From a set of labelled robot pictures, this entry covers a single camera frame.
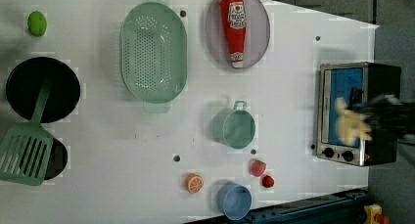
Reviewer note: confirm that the orange slice toy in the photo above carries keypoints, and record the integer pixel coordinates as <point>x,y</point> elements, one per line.
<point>194,183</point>

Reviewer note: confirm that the peeled plush banana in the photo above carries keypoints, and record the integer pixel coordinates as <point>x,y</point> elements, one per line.
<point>350,125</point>

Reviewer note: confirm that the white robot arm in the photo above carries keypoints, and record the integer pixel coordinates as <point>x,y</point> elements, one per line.
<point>406,115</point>

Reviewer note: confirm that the small red fruit toy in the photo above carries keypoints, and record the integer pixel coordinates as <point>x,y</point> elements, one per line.
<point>267,181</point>

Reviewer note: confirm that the green metal cup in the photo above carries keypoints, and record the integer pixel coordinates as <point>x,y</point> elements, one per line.
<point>234,128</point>

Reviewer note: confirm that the red plush ketchup bottle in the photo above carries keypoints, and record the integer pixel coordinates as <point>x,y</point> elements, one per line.
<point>234,22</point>

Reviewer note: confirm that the green plastic colander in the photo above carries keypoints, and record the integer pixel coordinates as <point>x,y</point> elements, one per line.
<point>153,54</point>

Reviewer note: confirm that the plush strawberry toy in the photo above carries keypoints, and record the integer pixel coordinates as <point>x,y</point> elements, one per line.
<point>257,168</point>

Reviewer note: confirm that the small black cup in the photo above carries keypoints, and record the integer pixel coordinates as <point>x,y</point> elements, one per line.
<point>58,160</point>

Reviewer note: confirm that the grey oval plate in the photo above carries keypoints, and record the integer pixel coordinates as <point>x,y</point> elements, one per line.
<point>257,36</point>

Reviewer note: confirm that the green slotted spatula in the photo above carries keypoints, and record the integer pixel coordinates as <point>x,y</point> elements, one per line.
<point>26,147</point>

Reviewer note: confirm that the black toaster oven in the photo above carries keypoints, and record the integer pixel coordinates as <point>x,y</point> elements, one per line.
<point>356,83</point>

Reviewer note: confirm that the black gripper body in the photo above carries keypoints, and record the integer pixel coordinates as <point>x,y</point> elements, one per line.
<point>382,113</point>

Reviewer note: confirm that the green lime toy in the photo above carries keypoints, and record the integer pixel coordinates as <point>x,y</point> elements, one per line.
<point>37,24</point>

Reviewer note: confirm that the blue plastic cup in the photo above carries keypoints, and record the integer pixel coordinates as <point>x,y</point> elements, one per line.
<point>234,200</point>

